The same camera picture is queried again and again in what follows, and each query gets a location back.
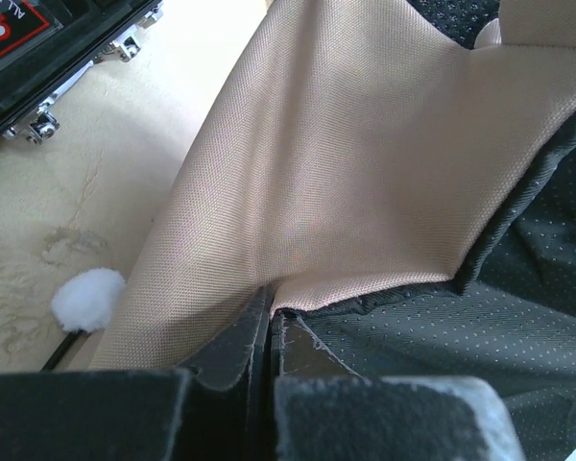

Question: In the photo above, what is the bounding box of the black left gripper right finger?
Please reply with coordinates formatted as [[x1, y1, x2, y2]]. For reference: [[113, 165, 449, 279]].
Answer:
[[271, 314, 525, 460]]

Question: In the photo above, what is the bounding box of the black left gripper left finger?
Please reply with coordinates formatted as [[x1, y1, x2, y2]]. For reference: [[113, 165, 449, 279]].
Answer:
[[0, 287, 273, 460]]

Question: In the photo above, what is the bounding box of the black tent pole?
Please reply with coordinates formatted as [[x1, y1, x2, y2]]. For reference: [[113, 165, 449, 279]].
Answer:
[[40, 330, 84, 372]]

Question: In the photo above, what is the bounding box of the beige fabric pet tent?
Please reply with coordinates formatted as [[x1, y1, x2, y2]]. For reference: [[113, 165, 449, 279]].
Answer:
[[90, 1, 576, 460]]

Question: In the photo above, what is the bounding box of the white pompom ball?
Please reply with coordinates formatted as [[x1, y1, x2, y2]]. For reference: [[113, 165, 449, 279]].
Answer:
[[51, 268, 126, 333]]

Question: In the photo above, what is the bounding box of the black poker chip case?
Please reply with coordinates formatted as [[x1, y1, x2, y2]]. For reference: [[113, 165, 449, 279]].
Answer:
[[0, 0, 163, 145]]

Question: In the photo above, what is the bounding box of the red black triangle badge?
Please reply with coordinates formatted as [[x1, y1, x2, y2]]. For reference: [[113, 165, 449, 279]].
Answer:
[[0, 0, 51, 59]]

